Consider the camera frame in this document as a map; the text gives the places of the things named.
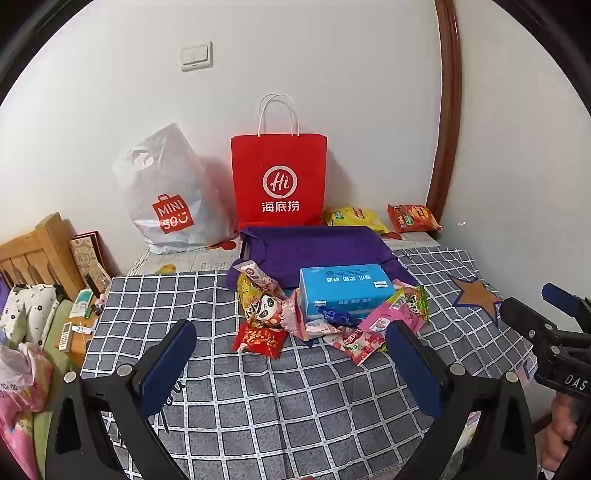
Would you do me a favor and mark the green snack packet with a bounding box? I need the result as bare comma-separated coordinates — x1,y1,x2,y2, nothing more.
388,285,430,324

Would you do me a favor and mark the white remote control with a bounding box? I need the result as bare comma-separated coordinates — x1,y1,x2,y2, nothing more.
56,322,75,352

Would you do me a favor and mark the wooden bedside table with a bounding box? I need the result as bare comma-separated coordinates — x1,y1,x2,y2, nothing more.
59,314,100,367

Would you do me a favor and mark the wooden headboard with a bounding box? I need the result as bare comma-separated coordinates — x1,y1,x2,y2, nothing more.
0,212,86,301

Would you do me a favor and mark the pale pink snack packet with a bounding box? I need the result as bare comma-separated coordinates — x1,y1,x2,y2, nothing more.
281,293,308,335

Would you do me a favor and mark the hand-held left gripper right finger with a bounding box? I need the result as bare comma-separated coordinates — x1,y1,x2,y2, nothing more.
384,320,539,480

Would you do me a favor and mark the brown wooden door frame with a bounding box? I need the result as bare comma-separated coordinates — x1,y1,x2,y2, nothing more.
425,0,463,232

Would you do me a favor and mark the grey checkered blanket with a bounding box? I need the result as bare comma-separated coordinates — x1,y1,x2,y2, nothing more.
81,247,539,480

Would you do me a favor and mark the white light switch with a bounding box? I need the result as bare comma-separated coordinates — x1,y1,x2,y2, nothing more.
179,41,214,73

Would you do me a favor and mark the blue candy wrapper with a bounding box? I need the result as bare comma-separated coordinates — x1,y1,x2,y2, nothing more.
318,308,354,329

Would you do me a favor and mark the white plastic shopping bag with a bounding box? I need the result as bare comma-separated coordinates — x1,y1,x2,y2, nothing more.
112,122,238,254

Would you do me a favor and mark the patterned book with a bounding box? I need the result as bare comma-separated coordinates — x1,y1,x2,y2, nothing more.
69,231,113,296

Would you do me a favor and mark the yellow chip bag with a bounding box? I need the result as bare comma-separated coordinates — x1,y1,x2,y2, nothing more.
323,206,391,235

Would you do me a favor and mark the purple tray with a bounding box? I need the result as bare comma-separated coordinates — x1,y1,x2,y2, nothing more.
238,225,419,291

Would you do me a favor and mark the teal white box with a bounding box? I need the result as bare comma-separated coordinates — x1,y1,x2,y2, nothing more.
69,288,96,319

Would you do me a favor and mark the large pink snack packet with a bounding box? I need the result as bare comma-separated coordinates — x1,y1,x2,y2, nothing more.
358,298,426,342

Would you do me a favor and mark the person's right hand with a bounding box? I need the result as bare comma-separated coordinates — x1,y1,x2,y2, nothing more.
540,394,591,472

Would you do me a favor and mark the orange chip bag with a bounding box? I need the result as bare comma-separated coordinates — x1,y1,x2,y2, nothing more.
387,203,443,234

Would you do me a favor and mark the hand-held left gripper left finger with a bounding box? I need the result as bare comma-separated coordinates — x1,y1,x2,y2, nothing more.
44,318,199,480

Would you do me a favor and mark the red paper bag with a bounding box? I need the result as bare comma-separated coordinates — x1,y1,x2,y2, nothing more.
231,93,328,227

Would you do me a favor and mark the white floral pillow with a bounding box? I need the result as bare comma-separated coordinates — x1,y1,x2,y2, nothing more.
0,284,61,347

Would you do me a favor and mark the strawberry print snack packet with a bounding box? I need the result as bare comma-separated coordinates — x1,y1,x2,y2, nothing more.
323,329,386,366

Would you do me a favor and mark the yellow snack packet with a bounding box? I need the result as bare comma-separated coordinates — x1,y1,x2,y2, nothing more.
237,273,278,319

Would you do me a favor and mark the pink white long snack packet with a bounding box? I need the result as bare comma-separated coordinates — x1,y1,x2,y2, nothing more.
231,258,287,298

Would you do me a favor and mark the red snack packet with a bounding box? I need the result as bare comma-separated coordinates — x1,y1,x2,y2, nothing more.
231,322,288,361

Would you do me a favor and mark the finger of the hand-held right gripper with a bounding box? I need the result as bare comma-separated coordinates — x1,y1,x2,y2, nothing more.
501,298,561,344
542,283,591,330

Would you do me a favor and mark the pink candy packet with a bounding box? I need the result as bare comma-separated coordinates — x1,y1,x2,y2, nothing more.
300,318,345,343

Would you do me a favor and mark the pink plastic bag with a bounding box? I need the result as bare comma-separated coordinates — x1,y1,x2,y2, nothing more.
0,344,54,480

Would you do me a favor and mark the blue tissue pack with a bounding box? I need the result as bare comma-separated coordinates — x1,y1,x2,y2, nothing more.
295,264,397,321

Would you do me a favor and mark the panda print snack packet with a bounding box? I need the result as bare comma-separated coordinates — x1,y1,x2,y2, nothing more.
245,294,298,330

